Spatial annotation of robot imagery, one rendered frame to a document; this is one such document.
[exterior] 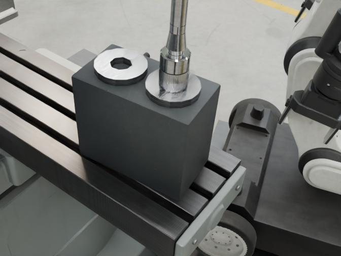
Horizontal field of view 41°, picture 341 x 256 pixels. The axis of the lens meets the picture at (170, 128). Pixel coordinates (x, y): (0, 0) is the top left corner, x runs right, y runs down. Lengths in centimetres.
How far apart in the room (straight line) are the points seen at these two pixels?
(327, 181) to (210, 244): 39
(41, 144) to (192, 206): 32
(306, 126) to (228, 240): 40
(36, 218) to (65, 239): 21
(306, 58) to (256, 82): 168
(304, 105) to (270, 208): 47
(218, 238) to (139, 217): 61
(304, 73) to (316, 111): 16
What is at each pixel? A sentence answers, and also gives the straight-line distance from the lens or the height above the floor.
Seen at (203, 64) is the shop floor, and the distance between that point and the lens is 285.
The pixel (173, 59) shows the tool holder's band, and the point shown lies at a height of 125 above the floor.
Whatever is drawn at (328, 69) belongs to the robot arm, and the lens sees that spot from 93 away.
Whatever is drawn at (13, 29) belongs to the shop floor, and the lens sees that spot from 322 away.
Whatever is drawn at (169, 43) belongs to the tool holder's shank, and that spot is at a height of 127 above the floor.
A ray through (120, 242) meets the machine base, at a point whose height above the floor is 20.
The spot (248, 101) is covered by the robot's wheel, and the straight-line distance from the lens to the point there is 167.
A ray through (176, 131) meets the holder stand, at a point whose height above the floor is 115.
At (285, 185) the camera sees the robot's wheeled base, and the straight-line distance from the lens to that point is 144.
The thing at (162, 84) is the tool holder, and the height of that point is 120.
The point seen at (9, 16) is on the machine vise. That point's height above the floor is 100.
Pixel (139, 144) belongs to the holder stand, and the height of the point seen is 109.
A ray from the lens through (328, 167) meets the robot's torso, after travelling 132.
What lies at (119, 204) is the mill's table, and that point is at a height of 98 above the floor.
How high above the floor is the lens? 163
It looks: 43 degrees down
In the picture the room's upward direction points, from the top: 5 degrees clockwise
